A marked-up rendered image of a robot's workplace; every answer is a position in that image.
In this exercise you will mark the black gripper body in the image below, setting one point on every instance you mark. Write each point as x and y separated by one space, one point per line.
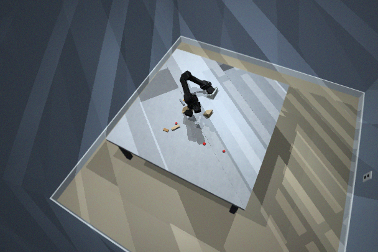
189 112

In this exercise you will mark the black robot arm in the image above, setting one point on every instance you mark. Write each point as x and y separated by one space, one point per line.
188 97

